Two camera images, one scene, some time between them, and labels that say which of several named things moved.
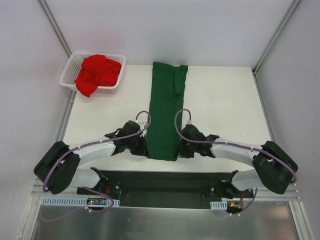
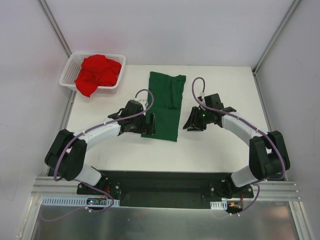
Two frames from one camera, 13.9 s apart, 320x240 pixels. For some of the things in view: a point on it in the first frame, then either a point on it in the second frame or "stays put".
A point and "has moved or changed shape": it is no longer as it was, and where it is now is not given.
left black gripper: x=141 y=146 → x=146 y=124
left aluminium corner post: x=55 y=27 stays put
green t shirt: x=167 y=91 has moved or changed shape
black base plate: x=167 y=188 stays put
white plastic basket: x=73 y=68 stays put
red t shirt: x=97 y=70 stays put
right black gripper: x=183 y=148 → x=197 y=119
